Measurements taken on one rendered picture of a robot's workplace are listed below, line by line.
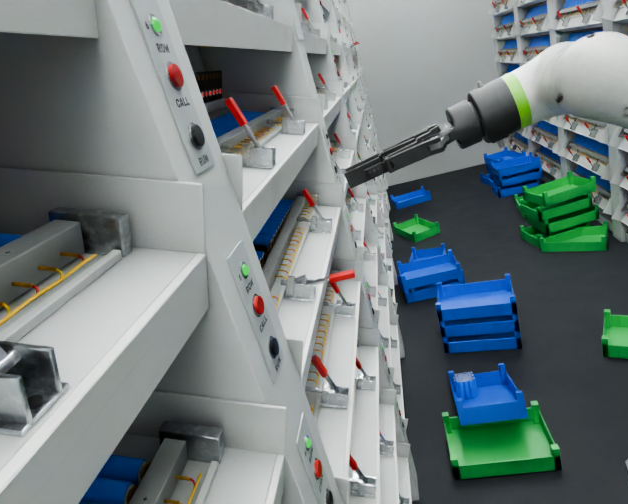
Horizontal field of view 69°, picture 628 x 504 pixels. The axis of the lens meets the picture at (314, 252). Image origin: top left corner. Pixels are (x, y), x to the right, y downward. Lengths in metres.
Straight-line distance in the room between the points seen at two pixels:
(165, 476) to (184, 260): 0.16
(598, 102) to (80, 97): 0.60
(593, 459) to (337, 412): 1.05
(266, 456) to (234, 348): 0.10
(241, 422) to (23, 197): 0.24
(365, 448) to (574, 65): 0.70
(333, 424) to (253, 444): 0.30
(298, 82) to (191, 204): 0.71
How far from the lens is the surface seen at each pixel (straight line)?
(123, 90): 0.32
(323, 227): 0.87
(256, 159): 0.58
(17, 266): 0.29
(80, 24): 0.31
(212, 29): 0.52
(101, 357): 0.24
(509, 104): 0.81
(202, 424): 0.42
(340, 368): 0.81
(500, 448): 1.66
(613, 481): 1.61
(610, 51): 0.71
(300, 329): 0.57
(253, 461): 0.42
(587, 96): 0.71
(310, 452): 0.49
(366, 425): 0.98
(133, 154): 0.33
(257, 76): 1.01
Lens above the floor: 1.21
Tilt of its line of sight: 20 degrees down
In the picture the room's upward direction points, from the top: 17 degrees counter-clockwise
